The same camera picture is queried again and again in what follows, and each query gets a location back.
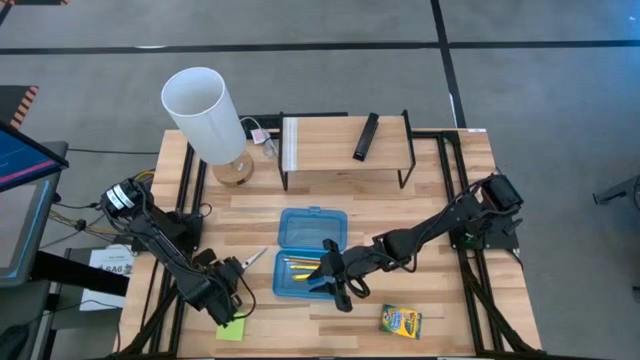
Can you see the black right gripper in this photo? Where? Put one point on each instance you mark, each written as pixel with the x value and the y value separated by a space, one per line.
pixel 360 262

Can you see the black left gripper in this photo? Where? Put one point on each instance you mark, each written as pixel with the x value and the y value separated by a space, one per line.
pixel 217 295

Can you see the yellow highlighter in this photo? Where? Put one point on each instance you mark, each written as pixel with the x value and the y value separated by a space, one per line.
pixel 301 276

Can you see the yellow pen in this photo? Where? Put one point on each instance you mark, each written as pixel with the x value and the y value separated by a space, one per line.
pixel 300 267

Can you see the orange pencil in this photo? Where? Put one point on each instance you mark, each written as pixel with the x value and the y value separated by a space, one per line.
pixel 300 262

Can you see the green sticky note pad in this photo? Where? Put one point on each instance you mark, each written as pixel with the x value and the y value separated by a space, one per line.
pixel 232 331

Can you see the crayon box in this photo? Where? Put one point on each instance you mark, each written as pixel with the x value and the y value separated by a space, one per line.
pixel 400 321

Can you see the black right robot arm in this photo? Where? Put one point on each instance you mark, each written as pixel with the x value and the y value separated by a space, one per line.
pixel 440 222

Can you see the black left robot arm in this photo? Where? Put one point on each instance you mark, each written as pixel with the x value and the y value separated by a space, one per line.
pixel 165 255

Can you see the blue plastic pencil case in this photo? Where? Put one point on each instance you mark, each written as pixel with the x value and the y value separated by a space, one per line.
pixel 310 230

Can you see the white printed paper box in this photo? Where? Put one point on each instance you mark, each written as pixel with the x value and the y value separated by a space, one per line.
pixel 107 265

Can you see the wooden shelf riser, black legs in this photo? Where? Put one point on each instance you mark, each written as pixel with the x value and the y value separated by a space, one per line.
pixel 340 142

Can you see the black stapler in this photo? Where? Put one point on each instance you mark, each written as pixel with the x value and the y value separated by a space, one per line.
pixel 366 136

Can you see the black monitor stand bar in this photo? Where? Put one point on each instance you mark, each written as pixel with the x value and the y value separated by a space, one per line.
pixel 75 272

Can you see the white lamp with wooden base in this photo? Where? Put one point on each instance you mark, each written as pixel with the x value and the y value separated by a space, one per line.
pixel 200 110

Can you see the grey-screen monitor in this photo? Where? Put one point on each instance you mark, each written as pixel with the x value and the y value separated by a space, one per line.
pixel 20 225

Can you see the blue-screen monitor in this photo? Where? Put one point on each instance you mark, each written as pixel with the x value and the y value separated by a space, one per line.
pixel 25 157

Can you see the orange-black striped floor mat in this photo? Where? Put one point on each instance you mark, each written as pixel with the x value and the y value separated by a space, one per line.
pixel 17 105

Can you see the black chair leg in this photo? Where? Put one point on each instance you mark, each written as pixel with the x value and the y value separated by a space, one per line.
pixel 617 192

